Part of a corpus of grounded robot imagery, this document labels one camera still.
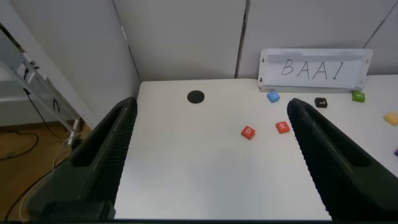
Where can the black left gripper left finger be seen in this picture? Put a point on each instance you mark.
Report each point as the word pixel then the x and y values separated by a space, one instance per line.
pixel 99 161

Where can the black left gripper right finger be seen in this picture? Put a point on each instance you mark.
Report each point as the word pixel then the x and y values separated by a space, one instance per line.
pixel 342 174

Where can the orange block letter B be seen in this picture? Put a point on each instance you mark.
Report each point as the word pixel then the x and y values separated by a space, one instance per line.
pixel 248 132

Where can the white BAAI sign board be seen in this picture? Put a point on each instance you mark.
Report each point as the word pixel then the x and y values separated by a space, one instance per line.
pixel 314 70

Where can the yellow letter block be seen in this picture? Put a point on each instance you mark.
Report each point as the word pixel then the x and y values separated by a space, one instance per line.
pixel 391 118

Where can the black block letter L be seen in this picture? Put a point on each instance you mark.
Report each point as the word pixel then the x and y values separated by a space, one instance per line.
pixel 321 102

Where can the orange block letter R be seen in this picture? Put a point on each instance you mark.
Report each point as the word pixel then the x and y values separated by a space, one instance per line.
pixel 282 127

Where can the green block letter S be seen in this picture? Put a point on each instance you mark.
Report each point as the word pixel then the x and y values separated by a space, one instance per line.
pixel 358 96

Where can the white metal shelf rack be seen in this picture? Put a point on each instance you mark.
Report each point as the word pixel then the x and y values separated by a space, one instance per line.
pixel 40 90

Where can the light blue letter block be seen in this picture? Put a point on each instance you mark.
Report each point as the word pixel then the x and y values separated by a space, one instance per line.
pixel 273 96

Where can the black table grommet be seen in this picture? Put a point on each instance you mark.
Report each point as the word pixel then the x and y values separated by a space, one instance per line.
pixel 196 96

